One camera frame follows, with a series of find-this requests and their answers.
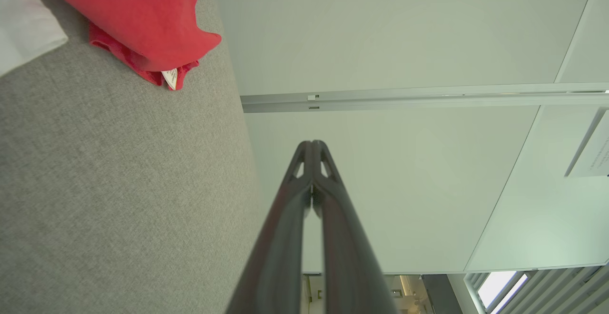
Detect white wall sign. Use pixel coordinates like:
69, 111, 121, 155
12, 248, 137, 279
565, 107, 609, 178

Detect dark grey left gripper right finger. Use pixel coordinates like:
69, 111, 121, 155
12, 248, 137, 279
313, 140, 398, 314

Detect red jersey with white sleeves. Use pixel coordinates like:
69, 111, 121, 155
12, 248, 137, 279
0, 0, 222, 91

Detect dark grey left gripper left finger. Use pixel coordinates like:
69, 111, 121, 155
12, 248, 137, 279
226, 140, 314, 314

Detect aluminium wall rail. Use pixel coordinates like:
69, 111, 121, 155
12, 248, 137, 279
240, 83, 609, 114

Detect grey fabric sofa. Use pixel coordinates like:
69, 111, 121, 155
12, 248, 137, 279
0, 0, 267, 314

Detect grey window blinds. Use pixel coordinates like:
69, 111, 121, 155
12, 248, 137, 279
464, 265, 609, 314

